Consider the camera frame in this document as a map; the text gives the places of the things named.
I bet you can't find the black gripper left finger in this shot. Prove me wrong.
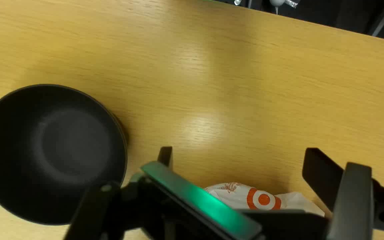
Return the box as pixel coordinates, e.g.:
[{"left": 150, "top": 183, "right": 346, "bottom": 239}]
[{"left": 138, "top": 145, "right": 264, "bottom": 240}]

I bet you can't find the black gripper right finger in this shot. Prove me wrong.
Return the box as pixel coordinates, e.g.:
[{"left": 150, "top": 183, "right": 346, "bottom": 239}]
[{"left": 301, "top": 147, "right": 376, "bottom": 240}]

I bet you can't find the white plastic bag red logo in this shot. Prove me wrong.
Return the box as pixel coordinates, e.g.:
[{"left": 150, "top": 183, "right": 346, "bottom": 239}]
[{"left": 204, "top": 180, "right": 326, "bottom": 219}]

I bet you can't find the black round bowl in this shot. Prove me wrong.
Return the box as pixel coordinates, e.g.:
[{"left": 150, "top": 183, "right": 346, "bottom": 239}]
[{"left": 0, "top": 83, "right": 129, "bottom": 227}]

